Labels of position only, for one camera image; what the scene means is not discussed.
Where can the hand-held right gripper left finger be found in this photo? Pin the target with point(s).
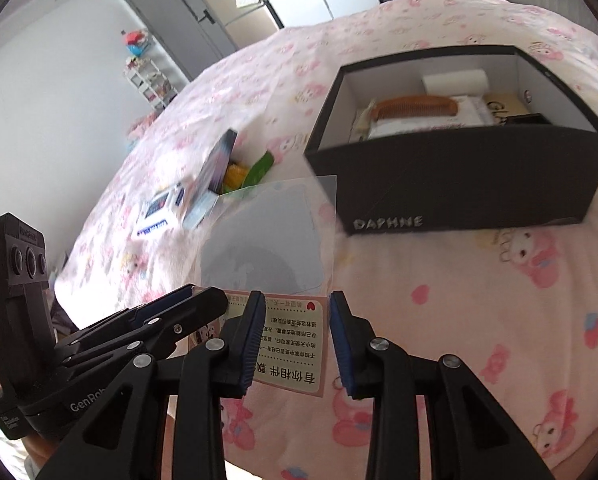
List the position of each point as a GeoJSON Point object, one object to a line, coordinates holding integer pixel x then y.
{"type": "Point", "coordinates": [256, 345]}

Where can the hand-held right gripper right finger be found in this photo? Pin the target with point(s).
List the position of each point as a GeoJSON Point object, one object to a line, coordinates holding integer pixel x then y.
{"type": "Point", "coordinates": [339, 345]}

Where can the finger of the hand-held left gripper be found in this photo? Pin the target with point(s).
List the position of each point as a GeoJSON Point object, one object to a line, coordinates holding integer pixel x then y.
{"type": "Point", "coordinates": [199, 310]}
{"type": "Point", "coordinates": [164, 305]}

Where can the clear face mask packet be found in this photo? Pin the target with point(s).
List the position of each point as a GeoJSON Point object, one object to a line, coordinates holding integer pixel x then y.
{"type": "Point", "coordinates": [264, 240]}

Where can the black cardboard shoe box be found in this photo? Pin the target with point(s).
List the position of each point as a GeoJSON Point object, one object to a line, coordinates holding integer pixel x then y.
{"type": "Point", "coordinates": [454, 185]}

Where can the brown wooden comb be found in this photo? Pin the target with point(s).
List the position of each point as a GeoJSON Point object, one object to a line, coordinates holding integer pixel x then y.
{"type": "Point", "coordinates": [414, 107]}

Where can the white paper roll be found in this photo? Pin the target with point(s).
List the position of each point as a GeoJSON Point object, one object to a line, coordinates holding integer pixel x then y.
{"type": "Point", "coordinates": [454, 82]}

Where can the white wet wipes pack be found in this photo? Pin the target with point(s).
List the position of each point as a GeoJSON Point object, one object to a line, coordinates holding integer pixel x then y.
{"type": "Point", "coordinates": [154, 212]}

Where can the small clear plastic packet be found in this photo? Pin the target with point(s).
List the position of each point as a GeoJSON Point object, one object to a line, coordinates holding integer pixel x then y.
{"type": "Point", "coordinates": [199, 210]}

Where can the yellow snack packet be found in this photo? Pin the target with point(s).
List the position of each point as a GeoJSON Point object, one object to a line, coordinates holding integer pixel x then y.
{"type": "Point", "coordinates": [234, 175]}

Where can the dark glossy booklet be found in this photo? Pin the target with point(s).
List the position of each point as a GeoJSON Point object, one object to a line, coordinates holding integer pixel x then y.
{"type": "Point", "coordinates": [216, 160]}

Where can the green snack packet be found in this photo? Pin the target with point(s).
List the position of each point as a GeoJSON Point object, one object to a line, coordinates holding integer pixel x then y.
{"type": "Point", "coordinates": [259, 167]}

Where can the pink plush toy pile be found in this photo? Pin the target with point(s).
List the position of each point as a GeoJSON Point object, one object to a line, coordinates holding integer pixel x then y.
{"type": "Point", "coordinates": [141, 127]}

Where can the white shelf rack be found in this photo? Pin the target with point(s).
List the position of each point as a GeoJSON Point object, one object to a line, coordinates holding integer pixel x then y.
{"type": "Point", "coordinates": [149, 80]}

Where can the white paper envelopes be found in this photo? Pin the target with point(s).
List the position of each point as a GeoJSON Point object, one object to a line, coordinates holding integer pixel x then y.
{"type": "Point", "coordinates": [429, 126]}

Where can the red plush toy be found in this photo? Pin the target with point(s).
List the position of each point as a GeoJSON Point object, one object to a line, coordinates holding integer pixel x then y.
{"type": "Point", "coordinates": [135, 42]}

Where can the grey room door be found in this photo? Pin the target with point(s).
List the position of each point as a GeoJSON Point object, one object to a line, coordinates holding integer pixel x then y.
{"type": "Point", "coordinates": [179, 20]}

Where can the beige small refrigerator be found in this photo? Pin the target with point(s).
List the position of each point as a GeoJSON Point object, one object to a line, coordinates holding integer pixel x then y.
{"type": "Point", "coordinates": [244, 22]}

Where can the beige card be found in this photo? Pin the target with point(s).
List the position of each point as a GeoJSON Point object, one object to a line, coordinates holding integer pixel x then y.
{"type": "Point", "coordinates": [504, 105]}

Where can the small black box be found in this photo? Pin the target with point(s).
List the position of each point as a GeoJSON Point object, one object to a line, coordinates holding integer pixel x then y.
{"type": "Point", "coordinates": [526, 119]}

